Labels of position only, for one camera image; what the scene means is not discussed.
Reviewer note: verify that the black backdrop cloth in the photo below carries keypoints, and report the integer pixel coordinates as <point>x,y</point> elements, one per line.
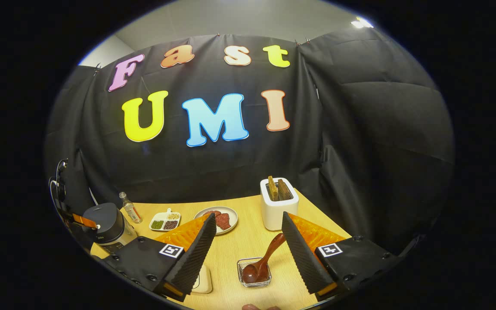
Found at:
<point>360,150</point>

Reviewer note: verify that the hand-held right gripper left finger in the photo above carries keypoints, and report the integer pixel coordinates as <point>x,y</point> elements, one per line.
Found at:
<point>196,258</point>

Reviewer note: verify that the white divided dish of beans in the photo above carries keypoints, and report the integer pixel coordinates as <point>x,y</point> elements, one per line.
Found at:
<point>164,221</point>

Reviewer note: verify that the small clear glass bottle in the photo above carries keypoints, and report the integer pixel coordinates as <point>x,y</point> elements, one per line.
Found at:
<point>132,212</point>

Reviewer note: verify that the dark grey rice cooker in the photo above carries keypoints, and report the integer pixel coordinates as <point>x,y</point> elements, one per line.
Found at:
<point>106,224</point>

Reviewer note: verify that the white round plate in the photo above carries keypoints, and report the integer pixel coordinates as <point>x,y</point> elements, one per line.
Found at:
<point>231,213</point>

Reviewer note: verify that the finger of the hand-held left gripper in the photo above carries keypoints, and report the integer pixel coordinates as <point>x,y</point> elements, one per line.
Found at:
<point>85,221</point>

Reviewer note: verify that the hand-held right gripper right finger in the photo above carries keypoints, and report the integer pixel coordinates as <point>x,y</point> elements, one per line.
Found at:
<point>302,254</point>

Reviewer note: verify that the white chopstick holder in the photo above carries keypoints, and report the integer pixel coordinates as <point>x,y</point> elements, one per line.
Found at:
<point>278,215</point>

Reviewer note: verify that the ceiling light panel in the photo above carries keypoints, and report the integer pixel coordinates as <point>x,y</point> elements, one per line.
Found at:
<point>362,22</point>

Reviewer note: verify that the brown wooden spoon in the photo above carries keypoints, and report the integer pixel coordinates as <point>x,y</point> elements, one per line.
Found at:
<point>269,254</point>

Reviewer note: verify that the cream tray of rice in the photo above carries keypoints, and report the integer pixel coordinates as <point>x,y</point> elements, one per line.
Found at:
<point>205,280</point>

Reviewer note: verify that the brown meat piece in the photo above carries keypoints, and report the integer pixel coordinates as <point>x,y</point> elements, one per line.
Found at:
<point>223,221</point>
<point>213,213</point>

